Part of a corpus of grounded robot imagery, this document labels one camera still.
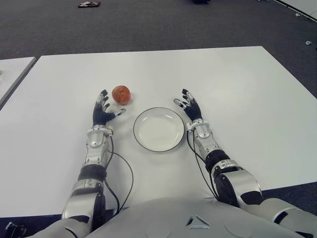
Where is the red black object on floor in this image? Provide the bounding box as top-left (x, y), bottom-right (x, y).
top-left (78, 1), bottom-right (101, 8)

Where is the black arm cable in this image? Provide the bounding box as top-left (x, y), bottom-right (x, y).
top-left (105, 127), bottom-right (134, 216)
top-left (186, 128), bottom-right (220, 200)

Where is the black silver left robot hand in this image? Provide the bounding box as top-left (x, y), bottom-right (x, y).
top-left (92, 89), bottom-right (127, 127)

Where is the grey robot torso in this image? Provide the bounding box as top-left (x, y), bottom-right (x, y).
top-left (86, 197), bottom-right (305, 238)

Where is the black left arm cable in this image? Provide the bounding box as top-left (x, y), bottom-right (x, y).
top-left (105, 127), bottom-right (134, 216)

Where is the black device beside robot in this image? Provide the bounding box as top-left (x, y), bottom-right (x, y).
top-left (3, 221), bottom-right (27, 238)

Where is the red apple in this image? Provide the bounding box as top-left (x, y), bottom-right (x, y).
top-left (111, 85), bottom-right (131, 106)

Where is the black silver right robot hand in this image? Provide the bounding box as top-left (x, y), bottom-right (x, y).
top-left (173, 88), bottom-right (204, 122)

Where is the white neighbouring table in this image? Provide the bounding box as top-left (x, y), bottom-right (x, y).
top-left (0, 57), bottom-right (37, 110)
top-left (276, 0), bottom-right (317, 19)

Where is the white plate with black rim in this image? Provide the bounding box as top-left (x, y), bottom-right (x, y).
top-left (133, 107), bottom-right (185, 152)

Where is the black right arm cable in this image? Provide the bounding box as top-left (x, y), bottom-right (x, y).
top-left (186, 128), bottom-right (220, 200)

